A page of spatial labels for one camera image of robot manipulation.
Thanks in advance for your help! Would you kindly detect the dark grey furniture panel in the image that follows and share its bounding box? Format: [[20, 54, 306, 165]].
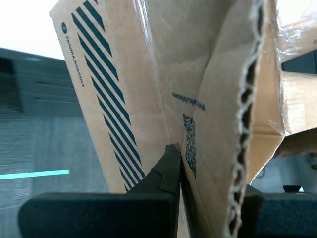
[[0, 46, 84, 119]]

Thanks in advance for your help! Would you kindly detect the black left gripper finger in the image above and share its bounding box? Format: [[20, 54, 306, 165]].
[[238, 184, 317, 238], [18, 144, 183, 238]]

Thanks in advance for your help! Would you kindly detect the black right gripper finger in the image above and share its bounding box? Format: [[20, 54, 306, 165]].
[[281, 49, 317, 75]]

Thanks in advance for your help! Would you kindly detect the brown cardboard box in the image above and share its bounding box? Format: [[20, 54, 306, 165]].
[[49, 0, 317, 238]]

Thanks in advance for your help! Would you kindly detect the teal floor tape strip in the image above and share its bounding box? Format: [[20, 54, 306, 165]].
[[0, 169, 70, 181]]

